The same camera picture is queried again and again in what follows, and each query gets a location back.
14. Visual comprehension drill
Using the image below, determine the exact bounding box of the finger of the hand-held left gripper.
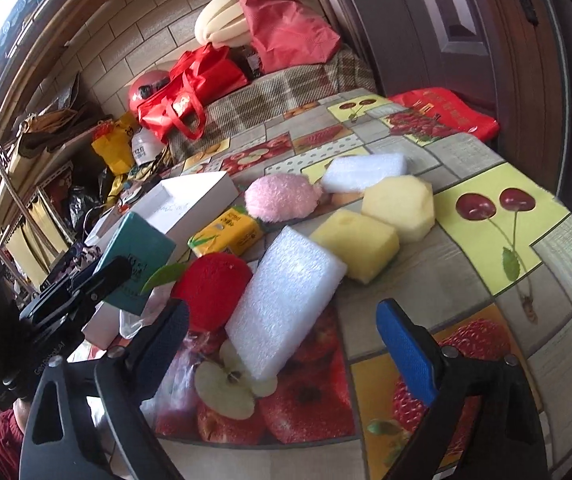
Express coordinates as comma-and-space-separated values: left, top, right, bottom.
66, 256, 134, 322
20, 260, 92, 322

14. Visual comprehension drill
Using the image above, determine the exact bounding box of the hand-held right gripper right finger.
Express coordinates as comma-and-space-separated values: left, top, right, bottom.
376, 298, 551, 480

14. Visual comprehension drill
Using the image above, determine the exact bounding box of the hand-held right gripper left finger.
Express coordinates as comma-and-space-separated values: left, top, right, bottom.
18, 299, 190, 480

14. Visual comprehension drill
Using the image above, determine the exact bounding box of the red plush apple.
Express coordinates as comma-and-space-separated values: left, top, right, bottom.
142, 252, 254, 332

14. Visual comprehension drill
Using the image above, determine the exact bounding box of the white box tray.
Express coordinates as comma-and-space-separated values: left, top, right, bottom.
86, 171, 240, 261

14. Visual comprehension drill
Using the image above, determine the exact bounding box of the yellow kitchen sponge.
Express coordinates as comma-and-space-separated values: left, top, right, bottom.
310, 209, 401, 283

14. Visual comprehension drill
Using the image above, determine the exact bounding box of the large white foam block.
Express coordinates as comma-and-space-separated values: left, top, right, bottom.
225, 226, 347, 382

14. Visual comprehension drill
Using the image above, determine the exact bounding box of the pink fluffy ball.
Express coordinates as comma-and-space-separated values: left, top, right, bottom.
244, 172, 324, 223

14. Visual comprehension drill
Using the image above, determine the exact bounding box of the person's left forearm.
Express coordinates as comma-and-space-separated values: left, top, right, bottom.
0, 400, 29, 480

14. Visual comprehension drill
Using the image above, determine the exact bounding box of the teal cardboard box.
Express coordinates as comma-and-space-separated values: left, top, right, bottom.
97, 211, 177, 316

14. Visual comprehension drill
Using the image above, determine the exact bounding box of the clear plastic bag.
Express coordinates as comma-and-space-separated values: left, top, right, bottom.
118, 305, 153, 341

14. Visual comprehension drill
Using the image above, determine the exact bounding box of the black plastic bag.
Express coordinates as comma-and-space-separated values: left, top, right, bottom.
68, 186, 103, 228

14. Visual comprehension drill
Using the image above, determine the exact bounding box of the fruit print tablecloth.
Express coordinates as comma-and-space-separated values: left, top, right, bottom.
81, 87, 572, 480

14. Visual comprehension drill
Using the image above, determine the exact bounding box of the metal storage shelf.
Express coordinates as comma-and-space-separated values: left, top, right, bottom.
0, 75, 112, 291

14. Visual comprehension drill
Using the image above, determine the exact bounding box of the yellow tissue pack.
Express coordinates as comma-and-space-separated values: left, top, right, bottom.
187, 205, 265, 259

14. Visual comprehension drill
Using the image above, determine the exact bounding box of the yellow shopping bag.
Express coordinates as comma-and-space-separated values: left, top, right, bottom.
91, 112, 139, 176

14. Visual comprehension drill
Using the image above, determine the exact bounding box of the white helmet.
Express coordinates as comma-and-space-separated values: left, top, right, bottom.
131, 130, 169, 166

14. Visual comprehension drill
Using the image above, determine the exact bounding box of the pale yellow hexagonal sponge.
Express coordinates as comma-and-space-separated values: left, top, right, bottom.
362, 176, 435, 245

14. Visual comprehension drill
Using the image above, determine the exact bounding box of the small white foam block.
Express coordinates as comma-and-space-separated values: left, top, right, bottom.
321, 152, 409, 195

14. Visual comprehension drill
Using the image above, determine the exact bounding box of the pink helmet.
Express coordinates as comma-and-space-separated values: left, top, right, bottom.
127, 71, 171, 113

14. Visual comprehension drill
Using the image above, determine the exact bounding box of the glossy red tote bag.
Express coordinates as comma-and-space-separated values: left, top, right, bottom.
137, 44, 249, 143

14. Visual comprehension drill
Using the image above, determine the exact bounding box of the flat red gift bag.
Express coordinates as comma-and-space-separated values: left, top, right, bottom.
388, 87, 500, 143

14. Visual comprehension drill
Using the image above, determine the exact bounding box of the plaid blanket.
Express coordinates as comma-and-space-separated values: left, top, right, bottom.
166, 45, 377, 161

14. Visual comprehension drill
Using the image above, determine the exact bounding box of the rolled cream foam sheet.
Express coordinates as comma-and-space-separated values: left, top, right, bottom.
195, 0, 257, 48

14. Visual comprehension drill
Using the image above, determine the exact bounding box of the matte red fabric bag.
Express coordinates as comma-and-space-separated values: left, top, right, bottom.
238, 0, 343, 75

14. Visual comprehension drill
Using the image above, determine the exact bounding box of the brown door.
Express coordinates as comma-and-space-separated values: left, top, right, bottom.
306, 0, 566, 196

